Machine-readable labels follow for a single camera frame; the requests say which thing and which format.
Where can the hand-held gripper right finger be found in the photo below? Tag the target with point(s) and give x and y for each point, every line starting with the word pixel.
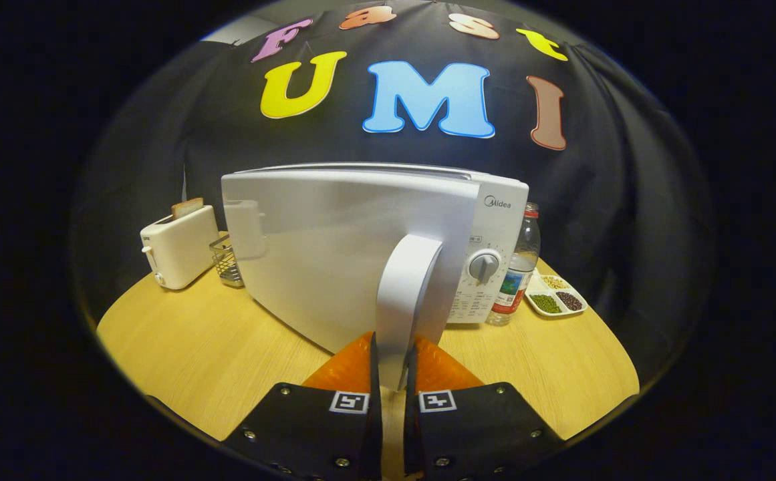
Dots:
pixel 412 434

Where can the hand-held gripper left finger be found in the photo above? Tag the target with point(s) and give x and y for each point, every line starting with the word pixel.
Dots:
pixel 374 427

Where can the white microwave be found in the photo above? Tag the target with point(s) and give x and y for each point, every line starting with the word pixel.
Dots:
pixel 334 254

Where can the white divided bean dish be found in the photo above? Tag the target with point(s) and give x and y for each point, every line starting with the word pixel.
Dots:
pixel 548 304

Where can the clear plastic water bottle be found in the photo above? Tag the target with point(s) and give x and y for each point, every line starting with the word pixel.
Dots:
pixel 518 267

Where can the white toaster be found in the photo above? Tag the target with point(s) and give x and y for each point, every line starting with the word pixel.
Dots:
pixel 180 250

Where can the toasted bread slice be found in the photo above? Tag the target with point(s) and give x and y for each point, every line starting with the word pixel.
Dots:
pixel 187 207

